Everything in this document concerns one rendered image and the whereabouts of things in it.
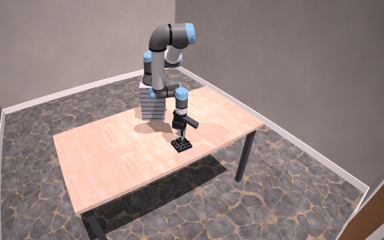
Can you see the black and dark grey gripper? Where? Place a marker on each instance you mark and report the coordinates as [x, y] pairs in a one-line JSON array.
[[179, 125]]

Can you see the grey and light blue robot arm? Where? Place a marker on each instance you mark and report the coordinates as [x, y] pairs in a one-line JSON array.
[[178, 36]]

